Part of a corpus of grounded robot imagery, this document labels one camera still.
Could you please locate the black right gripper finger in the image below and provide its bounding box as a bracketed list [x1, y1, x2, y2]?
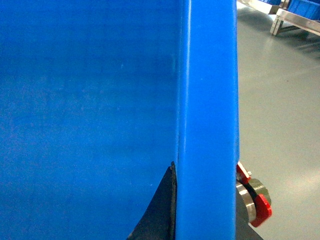
[127, 162, 177, 240]

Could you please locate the large blue plastic crate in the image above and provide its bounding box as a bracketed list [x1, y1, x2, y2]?
[0, 0, 239, 240]

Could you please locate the metal shelf rack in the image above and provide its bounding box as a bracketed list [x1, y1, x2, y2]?
[239, 0, 320, 36]

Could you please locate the blue crate on far shelf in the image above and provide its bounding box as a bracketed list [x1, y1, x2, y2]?
[287, 0, 320, 20]

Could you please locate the red and steel wheel caster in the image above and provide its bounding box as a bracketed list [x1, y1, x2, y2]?
[235, 162, 273, 228]

